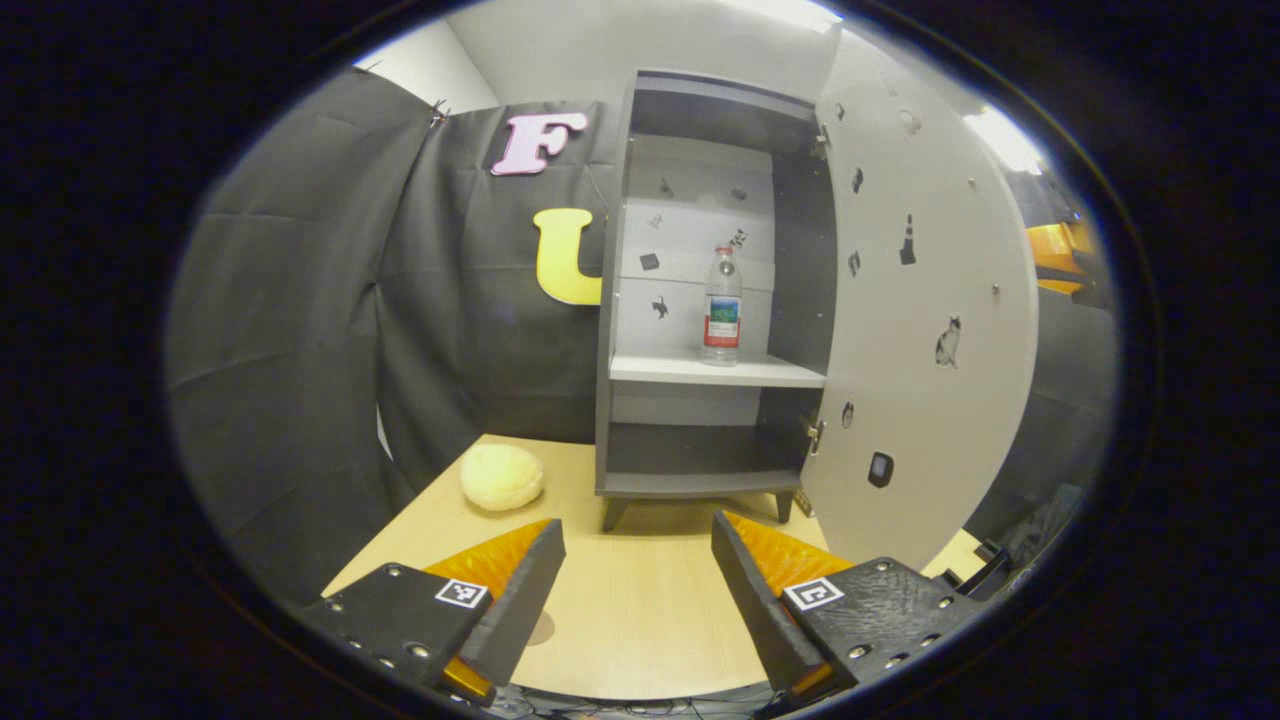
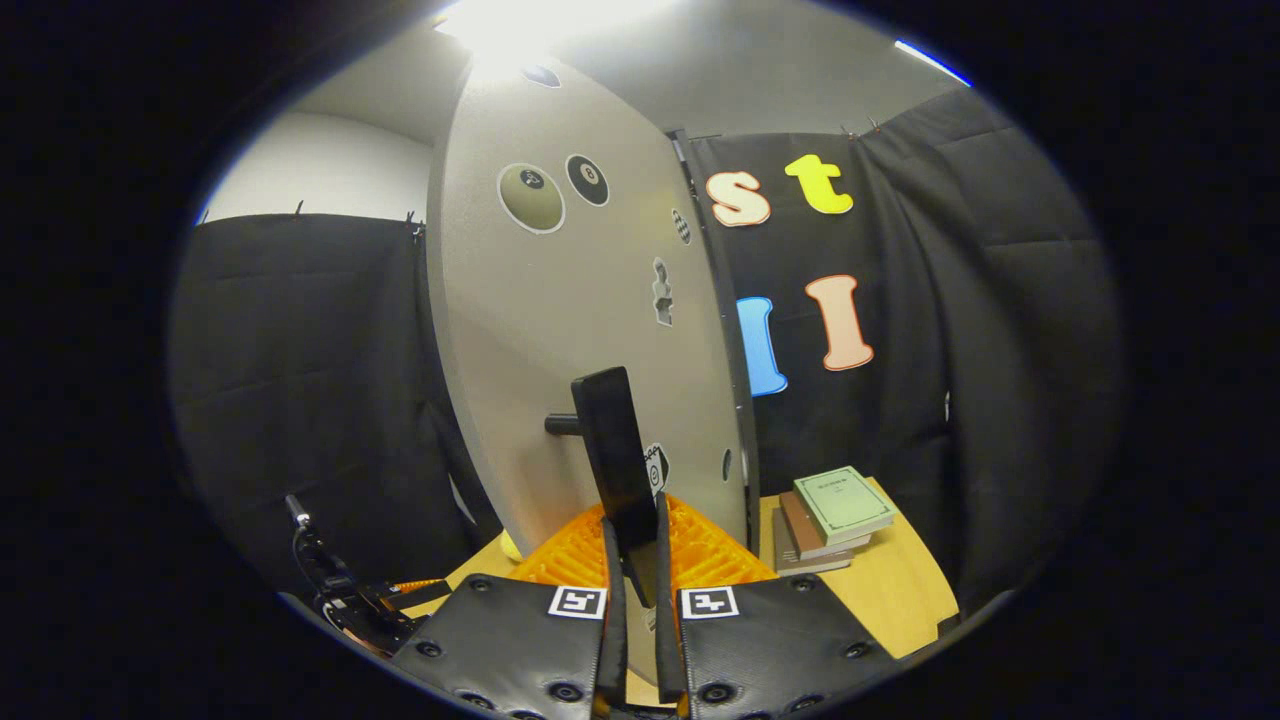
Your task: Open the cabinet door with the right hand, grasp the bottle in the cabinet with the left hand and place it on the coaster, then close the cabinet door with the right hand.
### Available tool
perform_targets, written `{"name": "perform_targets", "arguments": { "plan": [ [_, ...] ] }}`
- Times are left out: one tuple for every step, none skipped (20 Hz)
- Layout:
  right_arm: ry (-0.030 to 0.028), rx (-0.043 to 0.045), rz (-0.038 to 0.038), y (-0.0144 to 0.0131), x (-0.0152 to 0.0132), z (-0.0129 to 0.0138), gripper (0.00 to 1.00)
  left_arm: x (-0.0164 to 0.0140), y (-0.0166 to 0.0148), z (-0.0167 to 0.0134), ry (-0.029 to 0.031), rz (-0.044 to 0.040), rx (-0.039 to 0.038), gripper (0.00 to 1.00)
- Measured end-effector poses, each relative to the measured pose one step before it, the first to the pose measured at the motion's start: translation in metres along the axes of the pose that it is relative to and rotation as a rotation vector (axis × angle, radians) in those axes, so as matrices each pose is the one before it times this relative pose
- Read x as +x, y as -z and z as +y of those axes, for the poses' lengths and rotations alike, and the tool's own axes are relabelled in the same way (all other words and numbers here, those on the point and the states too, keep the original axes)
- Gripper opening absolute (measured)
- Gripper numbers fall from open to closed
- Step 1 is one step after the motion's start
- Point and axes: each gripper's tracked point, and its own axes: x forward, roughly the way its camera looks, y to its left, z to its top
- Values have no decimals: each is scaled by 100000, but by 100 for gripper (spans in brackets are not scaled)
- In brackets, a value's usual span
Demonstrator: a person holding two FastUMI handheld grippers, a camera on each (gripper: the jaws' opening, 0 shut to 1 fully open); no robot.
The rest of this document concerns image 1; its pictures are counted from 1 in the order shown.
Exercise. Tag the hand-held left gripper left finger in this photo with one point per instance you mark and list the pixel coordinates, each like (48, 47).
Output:
(525, 600)

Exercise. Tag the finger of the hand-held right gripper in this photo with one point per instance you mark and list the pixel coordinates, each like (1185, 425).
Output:
(1055, 255)

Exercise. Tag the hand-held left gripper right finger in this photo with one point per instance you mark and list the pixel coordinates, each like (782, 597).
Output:
(760, 610)

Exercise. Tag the round wooden coaster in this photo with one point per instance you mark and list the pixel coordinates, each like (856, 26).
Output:
(543, 630)

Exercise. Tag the dark grey cabinet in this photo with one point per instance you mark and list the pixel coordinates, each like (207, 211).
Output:
(700, 482)

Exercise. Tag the grey cabinet door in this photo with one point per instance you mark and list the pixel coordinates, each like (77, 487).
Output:
(930, 420)

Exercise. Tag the clear plastic bottle red cap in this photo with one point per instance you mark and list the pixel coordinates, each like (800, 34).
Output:
(722, 300)

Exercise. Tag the narrow ceiling light strip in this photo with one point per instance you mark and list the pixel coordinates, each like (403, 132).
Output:
(1005, 140)

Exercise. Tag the large ceiling light panel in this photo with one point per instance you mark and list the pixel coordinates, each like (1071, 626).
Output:
(790, 10)

